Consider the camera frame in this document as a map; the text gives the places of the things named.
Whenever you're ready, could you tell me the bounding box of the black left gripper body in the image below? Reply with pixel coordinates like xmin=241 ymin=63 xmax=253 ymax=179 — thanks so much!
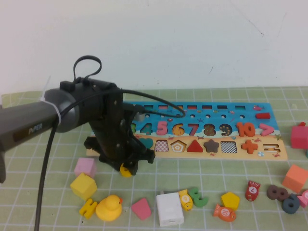
xmin=73 ymin=77 xmax=155 ymax=167

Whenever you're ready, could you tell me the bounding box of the yellow number six piece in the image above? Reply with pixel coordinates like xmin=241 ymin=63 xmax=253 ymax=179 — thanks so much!
xmin=120 ymin=163 xmax=133 ymax=179

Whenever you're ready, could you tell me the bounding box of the teal heart piece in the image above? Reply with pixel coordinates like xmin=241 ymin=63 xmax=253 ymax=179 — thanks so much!
xmin=141 ymin=138 xmax=154 ymax=150

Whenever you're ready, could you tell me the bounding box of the pink trapezoid piece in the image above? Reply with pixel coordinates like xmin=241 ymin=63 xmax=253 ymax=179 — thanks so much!
xmin=131 ymin=197 xmax=153 ymax=221

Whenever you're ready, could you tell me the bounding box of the pink number five piece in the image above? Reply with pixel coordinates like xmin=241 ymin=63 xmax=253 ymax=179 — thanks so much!
xmin=155 ymin=121 xmax=169 ymax=136

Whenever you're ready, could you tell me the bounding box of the yellow H-shaped sign piece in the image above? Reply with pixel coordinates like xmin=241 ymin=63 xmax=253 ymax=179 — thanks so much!
xmin=79 ymin=198 xmax=99 ymax=220

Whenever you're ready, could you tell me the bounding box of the red triangle piece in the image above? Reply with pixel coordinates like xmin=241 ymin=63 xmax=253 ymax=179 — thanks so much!
xmin=187 ymin=139 xmax=205 ymax=154

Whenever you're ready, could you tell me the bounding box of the green number three piece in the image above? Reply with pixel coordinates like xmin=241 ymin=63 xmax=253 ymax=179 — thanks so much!
xmin=188 ymin=187 xmax=209 ymax=208

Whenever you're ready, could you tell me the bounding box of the brown star piece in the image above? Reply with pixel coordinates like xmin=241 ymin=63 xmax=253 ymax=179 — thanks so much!
xmin=204 ymin=139 xmax=221 ymax=154

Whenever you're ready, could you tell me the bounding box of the blue wooden number puzzle board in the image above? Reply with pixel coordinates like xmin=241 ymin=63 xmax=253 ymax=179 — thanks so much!
xmin=86 ymin=102 xmax=288 ymax=161

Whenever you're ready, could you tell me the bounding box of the yellow pentagon piece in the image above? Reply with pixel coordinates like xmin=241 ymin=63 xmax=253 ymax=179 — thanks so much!
xmin=220 ymin=192 xmax=241 ymax=211

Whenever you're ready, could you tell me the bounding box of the orange plus sign piece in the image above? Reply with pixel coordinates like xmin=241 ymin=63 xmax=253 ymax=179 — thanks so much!
xmin=241 ymin=140 xmax=259 ymax=154

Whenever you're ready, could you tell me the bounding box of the orange number ten piece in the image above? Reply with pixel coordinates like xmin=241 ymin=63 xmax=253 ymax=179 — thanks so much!
xmin=236 ymin=122 xmax=257 ymax=138

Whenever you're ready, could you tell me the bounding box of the pink greater-than sign piece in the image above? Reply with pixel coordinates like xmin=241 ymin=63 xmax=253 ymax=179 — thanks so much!
xmin=259 ymin=123 xmax=275 ymax=137

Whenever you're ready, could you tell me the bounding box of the brown number eight piece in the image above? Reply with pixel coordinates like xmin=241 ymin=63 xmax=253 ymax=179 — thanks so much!
xmin=266 ymin=184 xmax=290 ymax=201

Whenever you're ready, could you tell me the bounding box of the dark grey number nine piece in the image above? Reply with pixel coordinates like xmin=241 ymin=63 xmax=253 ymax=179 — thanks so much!
xmin=282 ymin=193 xmax=301 ymax=215

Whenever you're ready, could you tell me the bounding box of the pink wooden cube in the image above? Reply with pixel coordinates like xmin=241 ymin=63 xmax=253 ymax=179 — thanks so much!
xmin=74 ymin=157 xmax=98 ymax=179

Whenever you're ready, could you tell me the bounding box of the yellow wooden cube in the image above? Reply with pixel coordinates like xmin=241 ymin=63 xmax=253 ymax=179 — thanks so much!
xmin=70 ymin=172 xmax=98 ymax=202

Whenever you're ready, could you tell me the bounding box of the yellow rubber duck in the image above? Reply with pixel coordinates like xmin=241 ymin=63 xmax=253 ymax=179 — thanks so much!
xmin=95 ymin=194 xmax=124 ymax=222

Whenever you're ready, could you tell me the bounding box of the white power adapter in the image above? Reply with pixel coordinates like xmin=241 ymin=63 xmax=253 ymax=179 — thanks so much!
xmin=155 ymin=191 xmax=185 ymax=228

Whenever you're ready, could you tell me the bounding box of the white zip tie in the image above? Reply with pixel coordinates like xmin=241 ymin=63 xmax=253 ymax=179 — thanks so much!
xmin=39 ymin=76 xmax=63 ymax=126

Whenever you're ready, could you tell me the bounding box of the yellow wooden fish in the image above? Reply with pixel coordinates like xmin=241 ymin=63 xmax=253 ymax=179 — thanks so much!
xmin=178 ymin=189 xmax=194 ymax=212

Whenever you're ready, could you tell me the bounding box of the green grid table mat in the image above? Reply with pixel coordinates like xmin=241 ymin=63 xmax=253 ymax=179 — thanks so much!
xmin=0 ymin=87 xmax=308 ymax=231

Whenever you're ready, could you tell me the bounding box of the orange wooden fish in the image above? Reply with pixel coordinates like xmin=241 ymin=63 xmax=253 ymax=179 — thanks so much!
xmin=213 ymin=204 xmax=237 ymax=223

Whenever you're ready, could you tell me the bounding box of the red wooden fish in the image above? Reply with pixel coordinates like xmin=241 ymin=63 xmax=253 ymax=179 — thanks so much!
xmin=245 ymin=180 xmax=261 ymax=202

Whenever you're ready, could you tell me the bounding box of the orange wooden cube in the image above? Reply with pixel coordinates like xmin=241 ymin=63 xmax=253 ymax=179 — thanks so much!
xmin=282 ymin=164 xmax=308 ymax=194

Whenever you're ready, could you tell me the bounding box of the red wooden cube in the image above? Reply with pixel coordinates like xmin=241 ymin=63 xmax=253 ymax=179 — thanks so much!
xmin=290 ymin=125 xmax=308 ymax=150

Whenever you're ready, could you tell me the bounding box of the pink wooden fish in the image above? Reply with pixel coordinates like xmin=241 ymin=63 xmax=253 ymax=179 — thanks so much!
xmin=296 ymin=189 xmax=308 ymax=208

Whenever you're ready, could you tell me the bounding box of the black looped flat cable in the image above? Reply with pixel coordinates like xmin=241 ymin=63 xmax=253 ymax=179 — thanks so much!
xmin=73 ymin=55 xmax=103 ymax=81

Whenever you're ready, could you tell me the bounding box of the long black cable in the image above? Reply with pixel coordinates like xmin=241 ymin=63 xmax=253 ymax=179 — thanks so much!
xmin=33 ymin=88 xmax=186 ymax=231

